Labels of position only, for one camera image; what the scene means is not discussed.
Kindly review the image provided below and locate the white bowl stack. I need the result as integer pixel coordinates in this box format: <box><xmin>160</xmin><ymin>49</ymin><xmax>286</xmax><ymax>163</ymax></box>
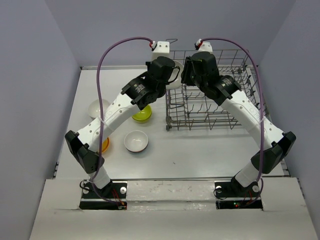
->
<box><xmin>87</xmin><ymin>99</ymin><xmax>110</xmax><ymax>119</ymax></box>

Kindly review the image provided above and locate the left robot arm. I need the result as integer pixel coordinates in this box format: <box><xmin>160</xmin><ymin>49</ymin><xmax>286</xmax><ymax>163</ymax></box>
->
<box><xmin>65</xmin><ymin>56</ymin><xmax>184</xmax><ymax>199</ymax></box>

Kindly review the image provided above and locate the green bowl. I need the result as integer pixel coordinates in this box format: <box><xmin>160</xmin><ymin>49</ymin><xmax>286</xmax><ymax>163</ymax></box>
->
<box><xmin>131</xmin><ymin>105</ymin><xmax>153</xmax><ymax>124</ymax></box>

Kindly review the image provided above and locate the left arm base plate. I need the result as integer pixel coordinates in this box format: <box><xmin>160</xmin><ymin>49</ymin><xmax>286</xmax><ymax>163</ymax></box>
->
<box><xmin>79</xmin><ymin>180</ymin><xmax>128</xmax><ymax>211</ymax></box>

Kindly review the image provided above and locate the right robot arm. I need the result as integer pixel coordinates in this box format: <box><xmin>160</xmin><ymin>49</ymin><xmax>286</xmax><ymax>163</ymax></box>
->
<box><xmin>181</xmin><ymin>51</ymin><xmax>297</xmax><ymax>195</ymax></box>

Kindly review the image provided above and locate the white bowl red rim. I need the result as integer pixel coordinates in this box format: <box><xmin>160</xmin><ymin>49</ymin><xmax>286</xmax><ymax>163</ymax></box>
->
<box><xmin>123</xmin><ymin>130</ymin><xmax>149</xmax><ymax>153</ymax></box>

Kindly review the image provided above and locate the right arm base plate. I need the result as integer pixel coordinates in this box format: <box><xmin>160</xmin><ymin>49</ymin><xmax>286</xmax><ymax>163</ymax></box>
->
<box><xmin>213</xmin><ymin>181</ymin><xmax>263</xmax><ymax>210</ymax></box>

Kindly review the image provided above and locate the orange bowl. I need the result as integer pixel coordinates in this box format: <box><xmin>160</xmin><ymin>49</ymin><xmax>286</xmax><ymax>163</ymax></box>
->
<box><xmin>101</xmin><ymin>137</ymin><xmax>110</xmax><ymax>153</ymax></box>

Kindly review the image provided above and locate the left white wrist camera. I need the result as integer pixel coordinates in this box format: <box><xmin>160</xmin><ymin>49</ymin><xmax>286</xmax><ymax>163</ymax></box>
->
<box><xmin>149</xmin><ymin>41</ymin><xmax>170</xmax><ymax>61</ymax></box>

